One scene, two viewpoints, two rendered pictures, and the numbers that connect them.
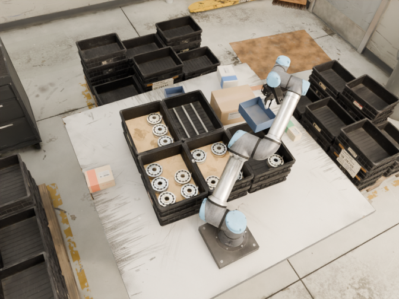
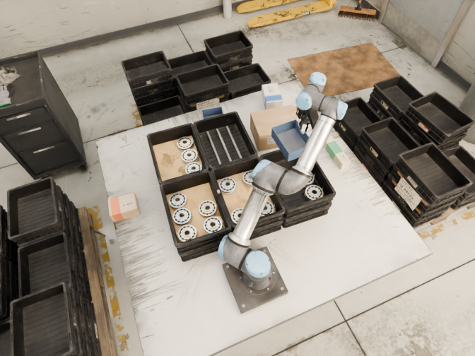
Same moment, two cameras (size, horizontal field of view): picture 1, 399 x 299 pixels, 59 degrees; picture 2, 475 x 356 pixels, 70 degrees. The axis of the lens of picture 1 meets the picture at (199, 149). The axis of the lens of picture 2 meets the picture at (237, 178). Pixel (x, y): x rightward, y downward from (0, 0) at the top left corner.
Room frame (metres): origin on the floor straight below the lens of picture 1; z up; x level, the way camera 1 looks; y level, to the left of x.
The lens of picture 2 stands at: (0.26, -0.27, 2.49)
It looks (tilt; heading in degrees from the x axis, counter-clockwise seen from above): 55 degrees down; 11
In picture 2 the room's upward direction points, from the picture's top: 3 degrees counter-clockwise
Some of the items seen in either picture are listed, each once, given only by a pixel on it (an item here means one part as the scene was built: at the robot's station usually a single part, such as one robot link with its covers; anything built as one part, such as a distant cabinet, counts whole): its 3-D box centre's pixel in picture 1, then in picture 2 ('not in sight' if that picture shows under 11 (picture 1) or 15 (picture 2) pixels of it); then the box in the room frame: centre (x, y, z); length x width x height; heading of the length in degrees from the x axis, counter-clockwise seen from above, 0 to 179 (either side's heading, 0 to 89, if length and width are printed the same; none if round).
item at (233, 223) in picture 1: (234, 223); (256, 265); (0.85, -0.23, 0.91); 0.13 x 0.12 x 0.14; 67
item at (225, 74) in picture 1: (227, 77); (271, 97); (2.23, -0.17, 0.75); 0.20 x 0.12 x 0.09; 17
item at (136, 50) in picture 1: (143, 59); (191, 78); (2.89, 0.67, 0.31); 0.40 x 0.30 x 0.34; 122
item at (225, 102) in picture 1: (234, 105); (275, 128); (1.88, -0.23, 0.78); 0.30 x 0.22 x 0.16; 113
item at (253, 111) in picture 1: (257, 114); (292, 140); (1.50, -0.33, 1.11); 0.20 x 0.15 x 0.07; 32
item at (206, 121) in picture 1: (191, 119); (225, 144); (1.62, 0.07, 0.87); 0.40 x 0.30 x 0.11; 28
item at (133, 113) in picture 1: (149, 131); (178, 157); (1.47, 0.34, 0.87); 0.40 x 0.30 x 0.11; 28
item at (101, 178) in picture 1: (100, 178); (124, 207); (1.15, 0.61, 0.74); 0.16 x 0.12 x 0.07; 117
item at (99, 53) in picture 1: (104, 64); (151, 84); (2.68, 1.01, 0.37); 0.40 x 0.30 x 0.45; 122
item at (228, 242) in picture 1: (232, 231); (257, 273); (0.85, -0.23, 0.80); 0.15 x 0.15 x 0.10
